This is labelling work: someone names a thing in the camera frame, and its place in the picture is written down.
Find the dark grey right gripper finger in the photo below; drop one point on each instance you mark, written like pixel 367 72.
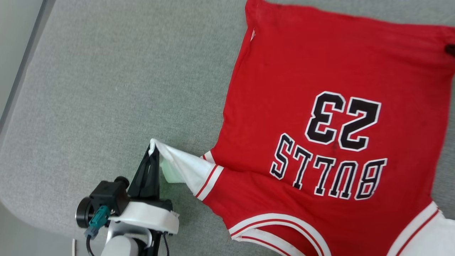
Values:
pixel 450 49

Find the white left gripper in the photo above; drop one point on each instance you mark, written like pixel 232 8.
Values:
pixel 149 217

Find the red Bulls basketball jersey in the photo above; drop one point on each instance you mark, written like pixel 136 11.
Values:
pixel 320 71

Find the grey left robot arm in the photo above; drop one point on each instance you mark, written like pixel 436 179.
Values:
pixel 121 247

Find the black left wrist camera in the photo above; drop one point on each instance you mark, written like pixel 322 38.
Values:
pixel 106 199

